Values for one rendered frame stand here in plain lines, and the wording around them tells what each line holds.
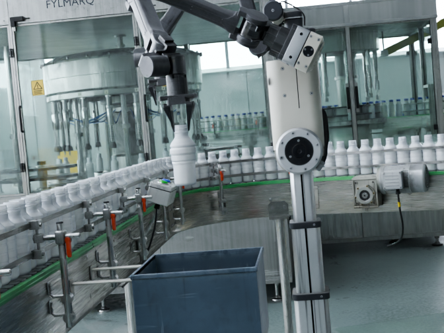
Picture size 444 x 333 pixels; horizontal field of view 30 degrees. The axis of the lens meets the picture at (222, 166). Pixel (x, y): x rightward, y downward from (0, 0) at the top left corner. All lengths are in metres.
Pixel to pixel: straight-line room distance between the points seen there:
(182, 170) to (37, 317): 0.60
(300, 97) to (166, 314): 1.03
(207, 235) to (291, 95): 3.20
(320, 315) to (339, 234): 4.87
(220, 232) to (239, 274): 3.86
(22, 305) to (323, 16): 6.18
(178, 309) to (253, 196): 2.09
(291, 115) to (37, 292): 1.22
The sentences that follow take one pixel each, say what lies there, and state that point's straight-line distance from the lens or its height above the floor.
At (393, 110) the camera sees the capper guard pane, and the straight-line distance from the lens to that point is 7.75.
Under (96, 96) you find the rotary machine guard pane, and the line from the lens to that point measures 6.00.
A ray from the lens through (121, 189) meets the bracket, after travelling 2.80.
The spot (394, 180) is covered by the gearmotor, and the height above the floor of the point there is 0.98.
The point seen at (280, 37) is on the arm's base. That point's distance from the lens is 2.66.
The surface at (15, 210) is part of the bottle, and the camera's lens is 1.92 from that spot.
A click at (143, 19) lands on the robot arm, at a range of 2.43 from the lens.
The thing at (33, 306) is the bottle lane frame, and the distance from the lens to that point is 1.89.
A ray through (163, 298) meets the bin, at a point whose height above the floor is 0.89.
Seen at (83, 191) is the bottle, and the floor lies 1.14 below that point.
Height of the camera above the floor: 1.30
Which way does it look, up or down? 3 degrees down
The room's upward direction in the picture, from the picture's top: 5 degrees counter-clockwise
